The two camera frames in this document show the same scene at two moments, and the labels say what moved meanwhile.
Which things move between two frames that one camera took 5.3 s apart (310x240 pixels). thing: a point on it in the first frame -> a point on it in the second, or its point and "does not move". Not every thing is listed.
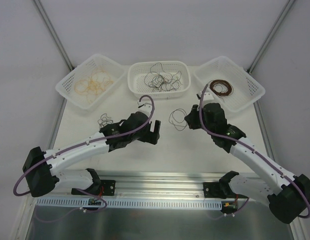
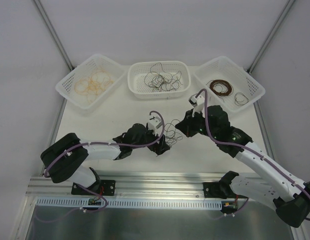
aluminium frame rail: [142, 185] does not move
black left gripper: [150, 135] -> [158, 144]
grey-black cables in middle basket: [158, 79] does not move
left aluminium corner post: [43, 13] does not move
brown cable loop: [178, 118] -> [240, 99]
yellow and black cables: [104, 121] -> [172, 136]
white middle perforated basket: [161, 79] does not move
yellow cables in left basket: [97, 81] does not move
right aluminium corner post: [270, 35] does not move
